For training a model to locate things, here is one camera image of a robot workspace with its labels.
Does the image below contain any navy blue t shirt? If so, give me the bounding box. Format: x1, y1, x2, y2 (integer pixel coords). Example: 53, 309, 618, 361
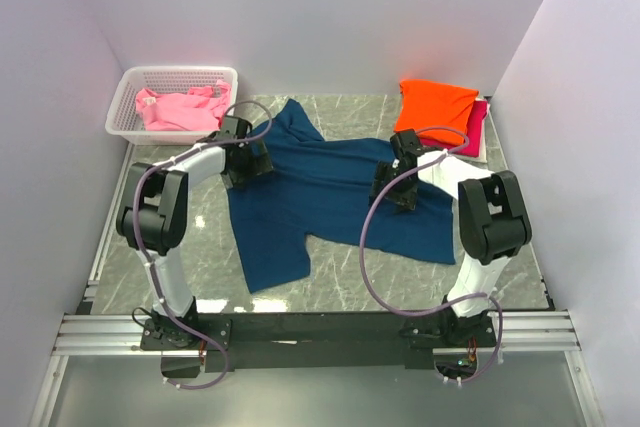
227, 99, 455, 293

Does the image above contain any folded orange t shirt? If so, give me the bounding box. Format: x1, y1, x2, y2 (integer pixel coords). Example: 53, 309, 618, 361
394, 79, 479, 146

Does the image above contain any pink t shirt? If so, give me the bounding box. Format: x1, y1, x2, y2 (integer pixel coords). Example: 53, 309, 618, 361
135, 80, 231, 132

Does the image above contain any folded white t shirt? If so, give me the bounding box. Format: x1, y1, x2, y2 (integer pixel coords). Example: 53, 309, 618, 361
449, 96, 494, 165

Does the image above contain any white perforated plastic basket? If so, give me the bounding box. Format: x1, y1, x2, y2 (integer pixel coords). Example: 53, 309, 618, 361
105, 65, 238, 146

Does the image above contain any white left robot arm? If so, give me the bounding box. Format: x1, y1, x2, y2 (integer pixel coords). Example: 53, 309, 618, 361
116, 115, 273, 349

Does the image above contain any aluminium extrusion rail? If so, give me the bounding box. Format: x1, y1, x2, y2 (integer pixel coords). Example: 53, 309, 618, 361
52, 311, 581, 356

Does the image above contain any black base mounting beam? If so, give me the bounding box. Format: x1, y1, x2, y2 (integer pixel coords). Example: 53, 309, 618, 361
140, 310, 497, 378

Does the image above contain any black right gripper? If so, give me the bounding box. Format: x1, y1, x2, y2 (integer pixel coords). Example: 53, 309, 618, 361
368, 161, 418, 216

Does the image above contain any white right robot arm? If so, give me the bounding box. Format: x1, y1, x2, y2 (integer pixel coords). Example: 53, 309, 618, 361
359, 128, 532, 346

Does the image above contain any folded magenta t shirt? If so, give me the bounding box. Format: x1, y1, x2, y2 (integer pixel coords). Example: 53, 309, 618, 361
414, 99, 490, 159

